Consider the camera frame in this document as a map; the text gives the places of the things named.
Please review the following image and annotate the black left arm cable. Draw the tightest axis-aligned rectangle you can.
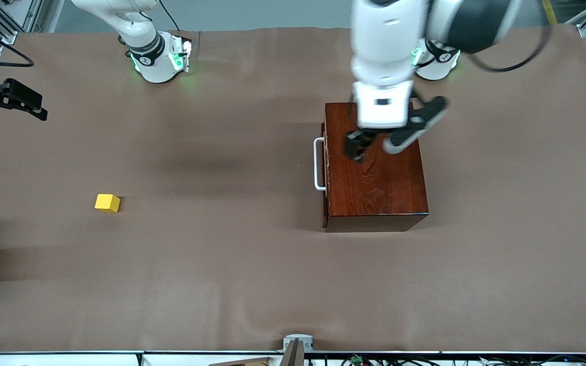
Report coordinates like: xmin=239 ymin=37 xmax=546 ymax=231
xmin=468 ymin=0 xmax=551 ymax=73

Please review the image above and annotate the yellow floor tape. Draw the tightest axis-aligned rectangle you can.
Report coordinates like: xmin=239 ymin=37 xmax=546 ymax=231
xmin=541 ymin=0 xmax=559 ymax=25

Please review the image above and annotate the white table edge rail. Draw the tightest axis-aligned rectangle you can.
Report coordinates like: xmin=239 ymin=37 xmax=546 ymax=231
xmin=0 ymin=350 xmax=586 ymax=366

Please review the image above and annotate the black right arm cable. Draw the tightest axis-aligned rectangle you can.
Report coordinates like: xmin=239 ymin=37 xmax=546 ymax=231
xmin=0 ymin=30 xmax=35 ymax=68

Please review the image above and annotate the light wood drawer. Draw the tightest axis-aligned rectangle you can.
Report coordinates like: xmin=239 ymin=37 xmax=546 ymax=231
xmin=314 ymin=122 xmax=330 ymax=228

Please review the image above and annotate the dark red-brown wooden cabinet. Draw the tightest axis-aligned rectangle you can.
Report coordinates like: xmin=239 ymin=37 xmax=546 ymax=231
xmin=322 ymin=102 xmax=430 ymax=233

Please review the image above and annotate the brown table mat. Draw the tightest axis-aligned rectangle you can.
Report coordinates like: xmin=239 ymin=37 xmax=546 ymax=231
xmin=0 ymin=23 xmax=586 ymax=352

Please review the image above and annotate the light wooden plank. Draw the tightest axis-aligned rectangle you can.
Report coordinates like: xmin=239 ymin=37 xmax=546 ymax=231
xmin=209 ymin=357 xmax=271 ymax=366

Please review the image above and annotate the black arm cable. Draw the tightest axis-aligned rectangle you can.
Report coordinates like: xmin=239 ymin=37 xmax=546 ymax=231
xmin=0 ymin=30 xmax=35 ymax=68
xmin=468 ymin=0 xmax=551 ymax=73

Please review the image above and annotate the yellow cube block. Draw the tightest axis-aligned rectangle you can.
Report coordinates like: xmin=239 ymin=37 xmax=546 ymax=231
xmin=94 ymin=194 xmax=121 ymax=213

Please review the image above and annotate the black base cable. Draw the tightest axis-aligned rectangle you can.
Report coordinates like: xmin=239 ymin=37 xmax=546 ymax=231
xmin=158 ymin=0 xmax=178 ymax=32

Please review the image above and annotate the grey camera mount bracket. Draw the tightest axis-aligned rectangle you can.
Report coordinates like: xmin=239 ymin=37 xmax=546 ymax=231
xmin=283 ymin=334 xmax=314 ymax=366

